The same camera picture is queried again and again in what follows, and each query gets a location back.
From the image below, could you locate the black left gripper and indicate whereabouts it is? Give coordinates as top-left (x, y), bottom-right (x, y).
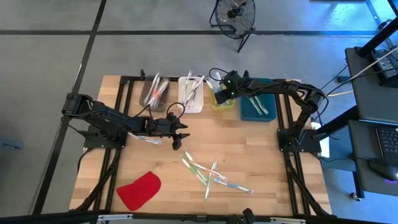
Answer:
top-left (146, 111), bottom-right (191, 151)

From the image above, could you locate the orange white toothbrush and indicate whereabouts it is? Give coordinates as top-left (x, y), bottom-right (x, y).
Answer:
top-left (152, 76), bottom-right (163, 100)
top-left (146, 77), bottom-right (160, 105)
top-left (150, 83), bottom-right (170, 108)
top-left (149, 80), bottom-right (170, 106)
top-left (147, 81), bottom-right (165, 106)
top-left (188, 161), bottom-right (227, 181)
top-left (143, 71), bottom-right (161, 105)

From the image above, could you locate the yellow plastic bin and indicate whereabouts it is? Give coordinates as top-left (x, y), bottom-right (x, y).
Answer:
top-left (208, 79), bottom-right (236, 112)

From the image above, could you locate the white plastic bin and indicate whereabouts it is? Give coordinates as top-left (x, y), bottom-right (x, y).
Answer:
top-left (177, 76), bottom-right (205, 114)

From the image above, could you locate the blue plastic bin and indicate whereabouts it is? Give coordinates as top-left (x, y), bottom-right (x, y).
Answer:
top-left (239, 77), bottom-right (277, 122)

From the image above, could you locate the grey translucent plastic bin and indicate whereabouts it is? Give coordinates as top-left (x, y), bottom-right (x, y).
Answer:
top-left (139, 74), bottom-right (171, 113)

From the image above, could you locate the black floor fan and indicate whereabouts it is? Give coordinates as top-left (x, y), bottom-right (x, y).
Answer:
top-left (208, 0), bottom-right (257, 54)

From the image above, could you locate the red cloth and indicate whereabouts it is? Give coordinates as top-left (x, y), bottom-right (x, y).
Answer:
top-left (116, 170), bottom-right (162, 212)

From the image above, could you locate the small white box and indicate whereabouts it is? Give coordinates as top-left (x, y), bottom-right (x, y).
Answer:
top-left (311, 121), bottom-right (331, 159)

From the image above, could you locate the grey side desk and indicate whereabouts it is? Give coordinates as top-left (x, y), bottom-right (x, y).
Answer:
top-left (344, 46), bottom-right (398, 121)
top-left (348, 119), bottom-right (398, 197)

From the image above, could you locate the black rig crossbar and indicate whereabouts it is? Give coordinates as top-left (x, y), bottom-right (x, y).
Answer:
top-left (0, 210), bottom-right (398, 224)

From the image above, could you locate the black metal pole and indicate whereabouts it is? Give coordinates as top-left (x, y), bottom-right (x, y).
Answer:
top-left (356, 17), bottom-right (398, 58)

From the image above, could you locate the black power adapter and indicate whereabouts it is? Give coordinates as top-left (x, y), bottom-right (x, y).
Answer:
top-left (371, 49), bottom-right (398, 88)

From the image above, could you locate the black computer mouse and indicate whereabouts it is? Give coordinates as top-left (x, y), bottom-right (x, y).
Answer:
top-left (369, 157), bottom-right (398, 182)

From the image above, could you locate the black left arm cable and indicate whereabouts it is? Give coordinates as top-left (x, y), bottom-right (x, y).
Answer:
top-left (136, 101), bottom-right (187, 125)

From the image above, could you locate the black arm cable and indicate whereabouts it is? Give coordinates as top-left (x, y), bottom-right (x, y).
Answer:
top-left (136, 101), bottom-right (187, 125)
top-left (208, 67), bottom-right (230, 82)

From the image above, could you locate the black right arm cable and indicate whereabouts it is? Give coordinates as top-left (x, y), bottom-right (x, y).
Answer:
top-left (208, 67), bottom-right (230, 82)

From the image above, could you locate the silver metal bracket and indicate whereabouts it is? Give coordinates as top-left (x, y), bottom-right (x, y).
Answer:
top-left (269, 217), bottom-right (307, 224)
top-left (98, 213), bottom-right (134, 222)

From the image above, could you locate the white cable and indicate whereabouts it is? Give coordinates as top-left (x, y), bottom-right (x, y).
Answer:
top-left (341, 45), bottom-right (398, 82)

